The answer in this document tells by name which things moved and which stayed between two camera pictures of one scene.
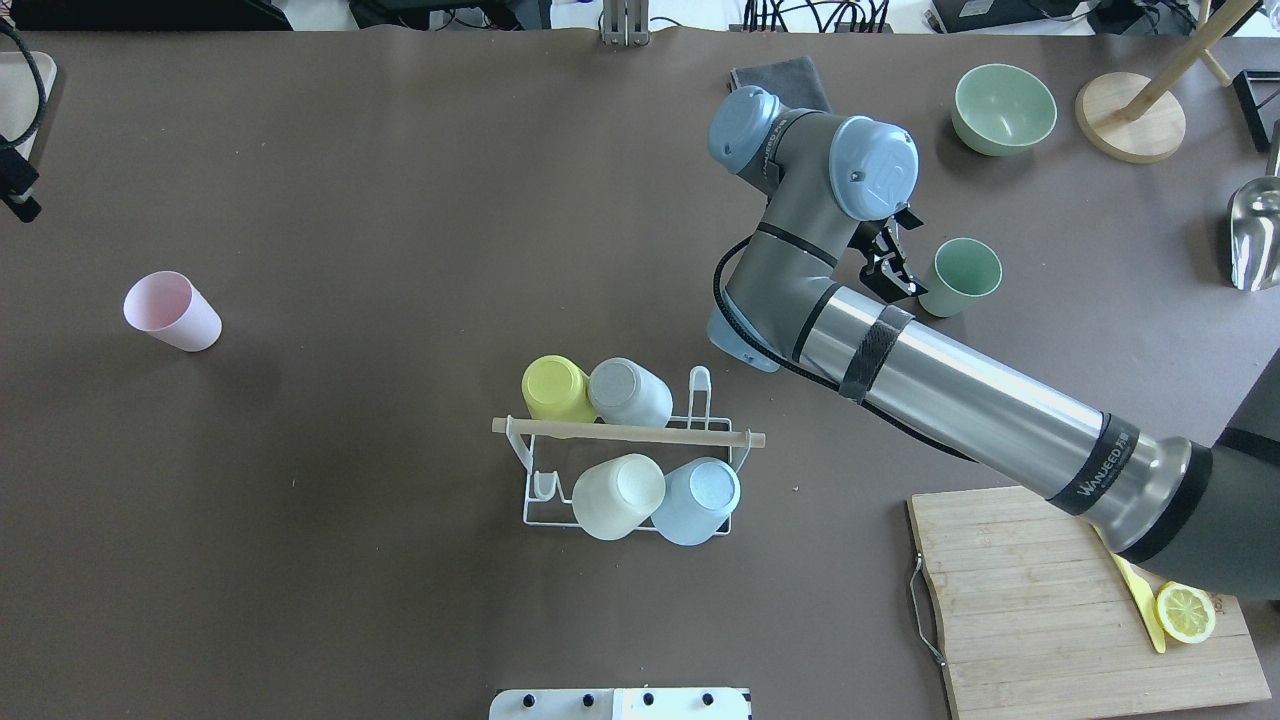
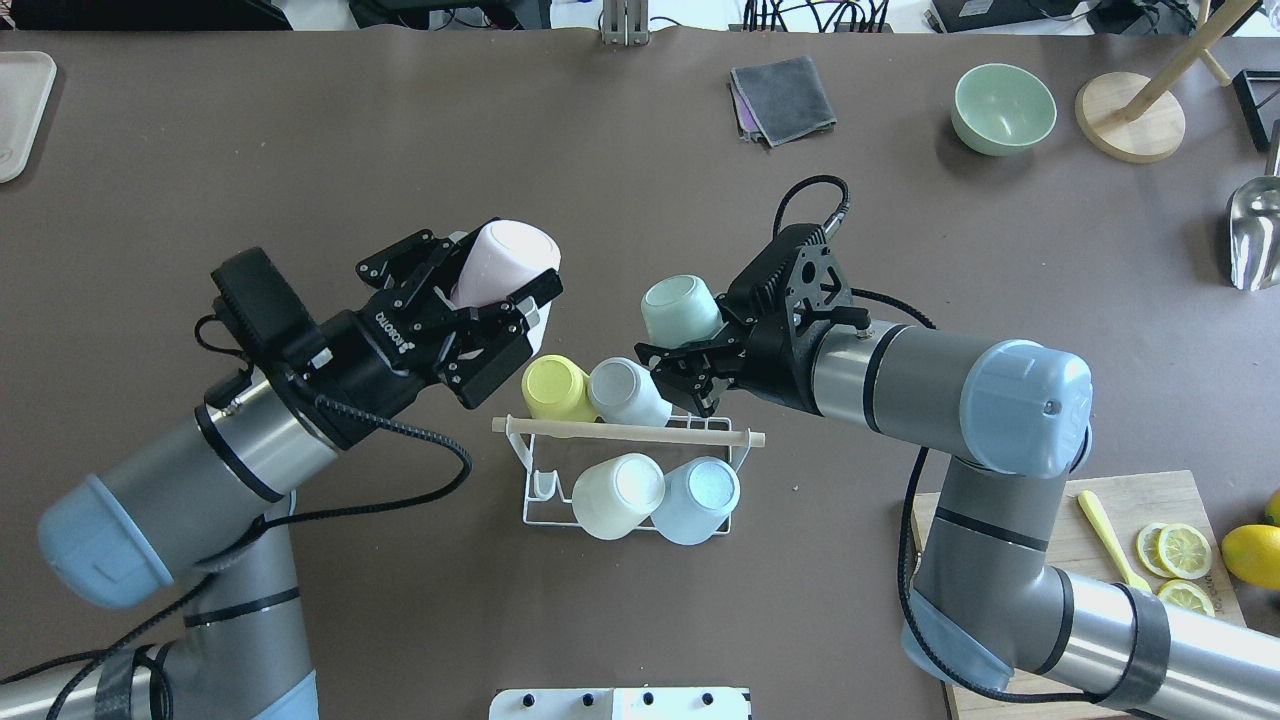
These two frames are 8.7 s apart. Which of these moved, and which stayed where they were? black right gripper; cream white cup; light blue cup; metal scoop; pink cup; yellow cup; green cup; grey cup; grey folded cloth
Moved: pink cup; green cup; black right gripper
Stayed: grey cup; cream white cup; grey folded cloth; yellow cup; metal scoop; light blue cup
